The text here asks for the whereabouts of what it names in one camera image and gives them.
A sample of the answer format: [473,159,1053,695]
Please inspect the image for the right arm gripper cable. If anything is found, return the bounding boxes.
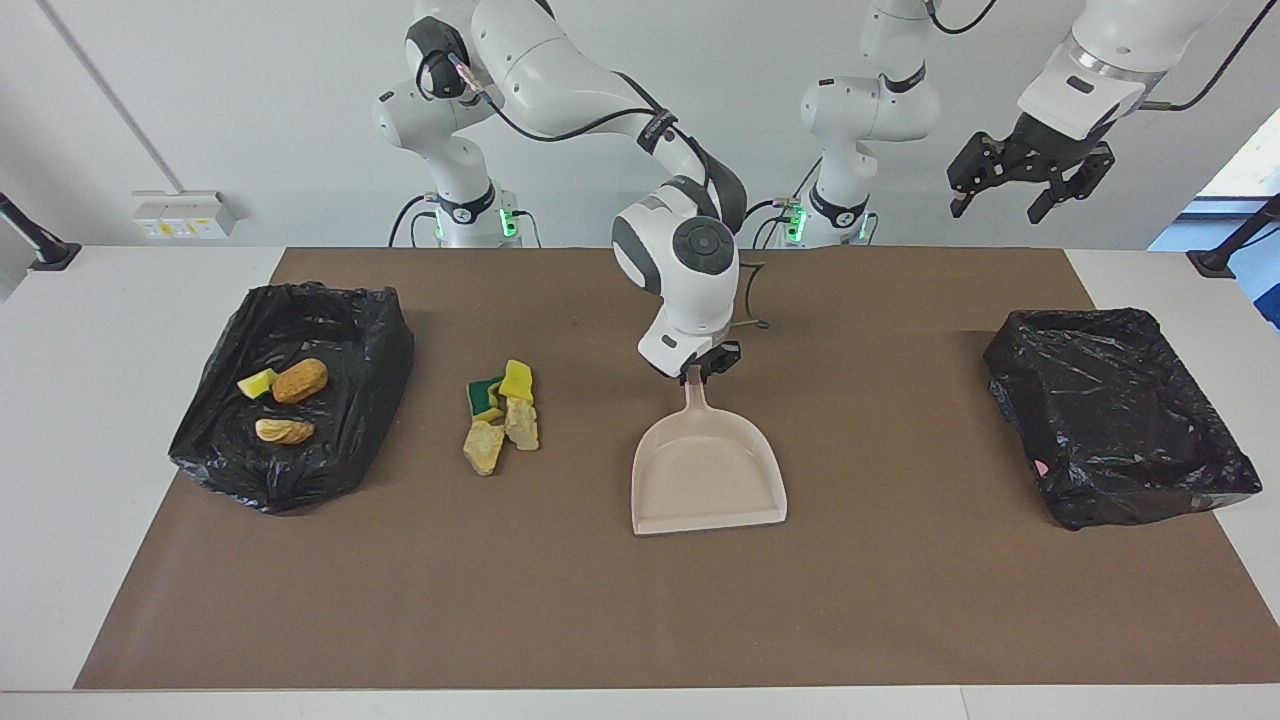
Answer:
[415,45,773,333]

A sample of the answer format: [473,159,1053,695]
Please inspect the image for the white wall socket box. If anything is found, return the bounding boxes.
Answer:
[132,190,239,241]

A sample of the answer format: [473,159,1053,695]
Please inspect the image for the black camera stand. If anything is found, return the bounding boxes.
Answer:
[1187,195,1280,280]
[0,192,83,273]

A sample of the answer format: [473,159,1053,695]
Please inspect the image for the black base cable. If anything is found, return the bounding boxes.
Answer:
[745,195,806,249]
[388,193,441,248]

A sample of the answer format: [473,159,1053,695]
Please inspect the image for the brown foam chunk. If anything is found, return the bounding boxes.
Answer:
[272,358,329,405]

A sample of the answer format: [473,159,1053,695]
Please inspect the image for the black bag lined bin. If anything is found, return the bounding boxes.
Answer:
[167,282,416,516]

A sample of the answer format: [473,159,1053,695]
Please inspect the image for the brown table mat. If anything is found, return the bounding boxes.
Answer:
[73,247,1280,691]

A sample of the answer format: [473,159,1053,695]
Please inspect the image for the beige plastic dustpan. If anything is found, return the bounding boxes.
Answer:
[630,380,789,538]

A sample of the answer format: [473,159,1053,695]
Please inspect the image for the white wall conduit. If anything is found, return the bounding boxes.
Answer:
[38,0,189,196]

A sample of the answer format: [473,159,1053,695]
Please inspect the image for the black bag bin pink spot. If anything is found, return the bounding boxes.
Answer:
[983,307,1264,532]

